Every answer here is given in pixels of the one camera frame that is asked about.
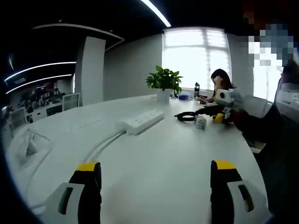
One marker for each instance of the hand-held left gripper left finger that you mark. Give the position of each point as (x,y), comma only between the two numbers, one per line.
(88,198)

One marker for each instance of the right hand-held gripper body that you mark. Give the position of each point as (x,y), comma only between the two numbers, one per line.
(227,99)

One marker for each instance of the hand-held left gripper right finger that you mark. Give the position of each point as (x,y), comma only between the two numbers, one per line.
(222,198)

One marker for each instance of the white charger block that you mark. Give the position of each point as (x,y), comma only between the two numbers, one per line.
(200,121)

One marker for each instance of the white power strip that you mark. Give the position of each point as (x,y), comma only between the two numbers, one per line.
(142,120)

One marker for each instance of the white desk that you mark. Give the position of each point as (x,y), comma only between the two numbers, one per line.
(163,163)

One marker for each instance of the long ceiling light strip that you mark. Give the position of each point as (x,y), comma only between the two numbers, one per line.
(35,68)
(156,12)
(46,79)

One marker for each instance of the dark water bottle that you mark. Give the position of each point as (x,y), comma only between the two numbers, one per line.
(197,89)

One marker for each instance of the blue box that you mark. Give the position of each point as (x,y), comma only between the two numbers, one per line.
(184,97)

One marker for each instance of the narrow bright window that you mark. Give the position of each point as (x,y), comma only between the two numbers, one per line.
(266,84)

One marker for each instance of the grey white office chair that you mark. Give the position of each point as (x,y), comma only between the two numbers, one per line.
(257,147)

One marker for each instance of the large bright window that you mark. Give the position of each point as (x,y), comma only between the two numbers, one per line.
(194,58)

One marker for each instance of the green potted plant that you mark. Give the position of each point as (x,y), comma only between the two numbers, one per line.
(163,79)

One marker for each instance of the white chest-worn device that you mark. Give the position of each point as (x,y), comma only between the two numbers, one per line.
(289,95)

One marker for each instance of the person's dark clothing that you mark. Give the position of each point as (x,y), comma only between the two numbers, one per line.
(280,163)

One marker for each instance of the white office cabinets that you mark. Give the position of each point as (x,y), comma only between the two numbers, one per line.
(46,112)

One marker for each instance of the white mesh office chair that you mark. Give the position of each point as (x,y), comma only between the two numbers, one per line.
(71,101)
(18,117)

